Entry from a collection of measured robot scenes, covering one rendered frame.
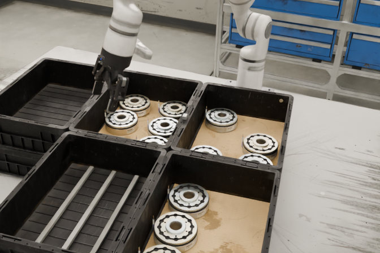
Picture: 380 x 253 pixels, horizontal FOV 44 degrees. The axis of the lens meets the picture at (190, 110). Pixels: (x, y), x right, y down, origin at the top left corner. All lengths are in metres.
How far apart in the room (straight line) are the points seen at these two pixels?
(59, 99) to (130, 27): 0.68
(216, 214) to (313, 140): 0.66
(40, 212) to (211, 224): 0.43
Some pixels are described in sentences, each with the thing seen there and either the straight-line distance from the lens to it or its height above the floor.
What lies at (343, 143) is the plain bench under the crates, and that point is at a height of 0.70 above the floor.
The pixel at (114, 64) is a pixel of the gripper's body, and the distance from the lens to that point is 1.12.
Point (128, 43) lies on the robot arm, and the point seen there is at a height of 1.23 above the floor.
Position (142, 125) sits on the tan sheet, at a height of 0.83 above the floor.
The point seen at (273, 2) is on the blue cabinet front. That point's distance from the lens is 3.22.
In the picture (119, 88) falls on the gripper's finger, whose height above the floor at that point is 1.14.
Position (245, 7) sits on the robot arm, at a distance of 1.47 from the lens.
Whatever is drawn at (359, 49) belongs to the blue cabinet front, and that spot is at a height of 0.44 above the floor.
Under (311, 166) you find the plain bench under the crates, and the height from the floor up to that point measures 0.70.
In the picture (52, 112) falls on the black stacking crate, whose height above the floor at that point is 0.83.
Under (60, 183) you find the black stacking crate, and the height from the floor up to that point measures 0.83.
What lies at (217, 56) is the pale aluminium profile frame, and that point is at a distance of 3.46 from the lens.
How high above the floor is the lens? 1.68
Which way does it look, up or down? 32 degrees down
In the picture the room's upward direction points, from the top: 2 degrees clockwise
